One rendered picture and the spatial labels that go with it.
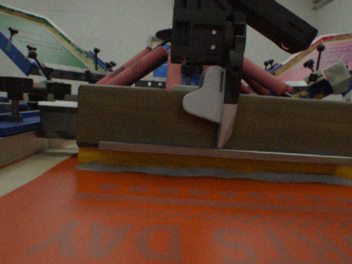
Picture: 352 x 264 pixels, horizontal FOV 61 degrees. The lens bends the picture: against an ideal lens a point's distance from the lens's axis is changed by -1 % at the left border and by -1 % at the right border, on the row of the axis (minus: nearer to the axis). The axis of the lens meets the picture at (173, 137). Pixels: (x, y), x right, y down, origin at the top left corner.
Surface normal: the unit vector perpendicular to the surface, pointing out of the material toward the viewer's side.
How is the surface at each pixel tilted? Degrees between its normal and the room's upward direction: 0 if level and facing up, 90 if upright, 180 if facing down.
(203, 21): 90
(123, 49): 90
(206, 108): 83
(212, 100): 84
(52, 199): 0
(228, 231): 0
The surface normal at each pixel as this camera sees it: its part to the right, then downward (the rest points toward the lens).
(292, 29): 0.03, 0.12
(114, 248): 0.06, -0.99
